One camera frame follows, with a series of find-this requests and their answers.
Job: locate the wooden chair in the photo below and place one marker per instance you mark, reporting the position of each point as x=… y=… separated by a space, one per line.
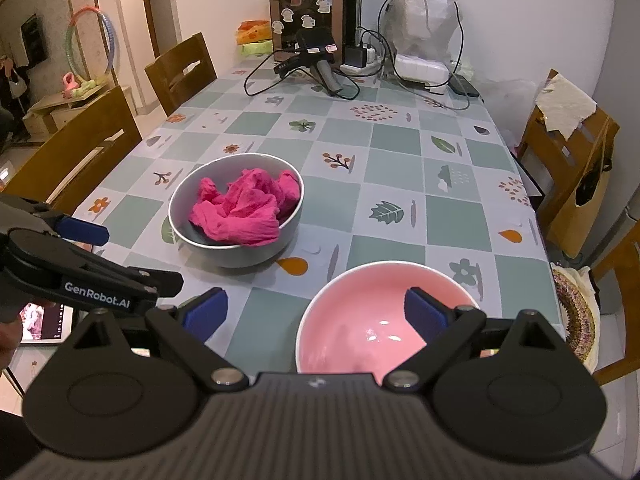
x=65 y=160
x=550 y=155
x=175 y=67

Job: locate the green packet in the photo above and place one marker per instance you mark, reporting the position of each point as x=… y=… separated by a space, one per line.
x=256 y=49

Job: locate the grey bowl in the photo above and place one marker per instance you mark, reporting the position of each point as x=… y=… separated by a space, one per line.
x=240 y=256

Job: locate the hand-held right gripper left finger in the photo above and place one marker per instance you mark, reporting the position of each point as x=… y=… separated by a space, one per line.
x=207 y=307

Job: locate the dark phone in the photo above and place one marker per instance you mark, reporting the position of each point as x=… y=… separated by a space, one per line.
x=464 y=86

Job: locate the white power strip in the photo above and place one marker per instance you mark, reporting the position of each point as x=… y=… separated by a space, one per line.
x=370 y=68

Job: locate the beige low cabinet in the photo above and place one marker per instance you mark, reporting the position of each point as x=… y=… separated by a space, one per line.
x=55 y=112

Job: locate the wall television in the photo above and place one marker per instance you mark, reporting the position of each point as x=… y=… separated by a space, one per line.
x=34 y=40

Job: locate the checkered leaf-print tablecloth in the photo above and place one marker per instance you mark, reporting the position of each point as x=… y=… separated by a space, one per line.
x=450 y=220

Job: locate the metallic cabinet appliance with stickers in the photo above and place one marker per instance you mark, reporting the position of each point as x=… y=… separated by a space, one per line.
x=310 y=15

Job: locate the white box appliance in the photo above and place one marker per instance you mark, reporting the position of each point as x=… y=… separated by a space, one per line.
x=420 y=70

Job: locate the pink toy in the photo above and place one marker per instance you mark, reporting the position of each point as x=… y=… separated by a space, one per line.
x=69 y=82

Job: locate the plastic-wrapped white item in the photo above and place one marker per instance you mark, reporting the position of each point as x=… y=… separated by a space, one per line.
x=425 y=15

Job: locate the colourful hula hoop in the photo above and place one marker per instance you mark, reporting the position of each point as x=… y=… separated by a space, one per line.
x=90 y=10

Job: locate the white crumpled paper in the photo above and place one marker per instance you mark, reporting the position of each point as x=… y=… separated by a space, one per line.
x=565 y=105

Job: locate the pink cloth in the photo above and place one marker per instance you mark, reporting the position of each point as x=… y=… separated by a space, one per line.
x=240 y=205

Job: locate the black power adapter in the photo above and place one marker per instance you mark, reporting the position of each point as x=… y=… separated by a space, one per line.
x=354 y=56

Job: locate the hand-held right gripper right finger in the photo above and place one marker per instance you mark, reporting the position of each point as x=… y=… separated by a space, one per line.
x=425 y=312

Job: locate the brown paper bag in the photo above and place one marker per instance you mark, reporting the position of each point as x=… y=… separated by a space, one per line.
x=570 y=225

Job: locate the woven round cushion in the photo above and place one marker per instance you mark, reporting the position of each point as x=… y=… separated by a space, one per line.
x=575 y=310

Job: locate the pale green toy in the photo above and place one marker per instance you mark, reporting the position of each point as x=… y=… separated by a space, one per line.
x=92 y=87

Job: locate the pink bowl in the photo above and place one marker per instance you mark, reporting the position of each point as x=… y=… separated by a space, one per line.
x=350 y=310

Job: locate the tablet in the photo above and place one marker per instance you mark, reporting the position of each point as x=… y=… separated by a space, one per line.
x=45 y=322

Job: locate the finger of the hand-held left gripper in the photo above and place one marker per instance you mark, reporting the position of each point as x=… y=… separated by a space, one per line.
x=100 y=285
x=82 y=230

